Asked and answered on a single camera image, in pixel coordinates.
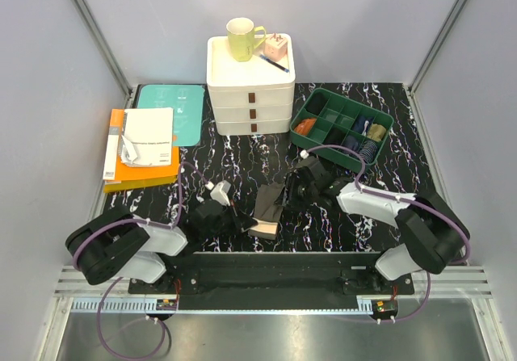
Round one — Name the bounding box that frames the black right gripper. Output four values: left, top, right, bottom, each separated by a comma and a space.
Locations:
273, 171, 318, 212

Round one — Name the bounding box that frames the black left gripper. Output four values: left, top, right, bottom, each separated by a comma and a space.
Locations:
201, 199, 257, 241

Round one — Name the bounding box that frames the grey underwear with cream waistband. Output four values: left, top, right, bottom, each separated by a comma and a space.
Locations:
248, 183, 284, 241

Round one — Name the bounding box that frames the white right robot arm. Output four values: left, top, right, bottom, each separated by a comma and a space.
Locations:
276, 150, 470, 294

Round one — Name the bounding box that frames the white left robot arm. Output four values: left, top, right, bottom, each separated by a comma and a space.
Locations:
65, 180, 258, 293

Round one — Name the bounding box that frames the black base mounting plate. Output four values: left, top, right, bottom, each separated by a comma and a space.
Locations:
128, 252, 414, 296

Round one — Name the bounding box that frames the rolled orange garment in tray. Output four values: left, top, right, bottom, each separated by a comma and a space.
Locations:
293, 117, 317, 136

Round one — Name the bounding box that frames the rolled grey-blue garment in tray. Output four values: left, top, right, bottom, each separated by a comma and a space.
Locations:
342, 136, 361, 154

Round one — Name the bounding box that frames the rolled striped garment in tray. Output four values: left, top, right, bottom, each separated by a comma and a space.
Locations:
359, 139, 379, 164

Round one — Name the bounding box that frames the green divided organizer tray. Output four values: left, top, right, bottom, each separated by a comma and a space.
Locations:
290, 88, 394, 173

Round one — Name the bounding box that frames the rolled navy garment in tray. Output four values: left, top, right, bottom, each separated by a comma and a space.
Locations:
351, 115, 372, 135

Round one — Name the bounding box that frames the rolled black garment in tray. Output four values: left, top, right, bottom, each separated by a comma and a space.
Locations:
305, 94, 327, 115

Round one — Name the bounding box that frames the rolled khaki garment in tray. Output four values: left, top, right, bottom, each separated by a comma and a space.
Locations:
367, 124, 387, 142

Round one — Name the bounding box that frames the white three-drawer storage unit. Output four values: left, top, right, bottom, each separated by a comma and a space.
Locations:
206, 33, 296, 136

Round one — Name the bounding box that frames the orange book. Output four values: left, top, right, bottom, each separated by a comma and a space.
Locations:
103, 107, 180, 193

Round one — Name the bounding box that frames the white paper manual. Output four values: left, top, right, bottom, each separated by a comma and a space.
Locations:
120, 107, 174, 167

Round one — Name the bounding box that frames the teal plastic board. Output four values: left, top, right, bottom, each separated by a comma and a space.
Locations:
135, 84, 204, 147

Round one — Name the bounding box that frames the blue pen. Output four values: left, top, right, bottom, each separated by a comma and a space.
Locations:
259, 54, 290, 73

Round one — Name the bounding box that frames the pink power adapter cube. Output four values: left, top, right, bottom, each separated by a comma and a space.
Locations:
263, 33, 288, 62

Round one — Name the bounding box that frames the yellow-green mug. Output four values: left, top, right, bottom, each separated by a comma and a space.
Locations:
226, 17, 267, 62

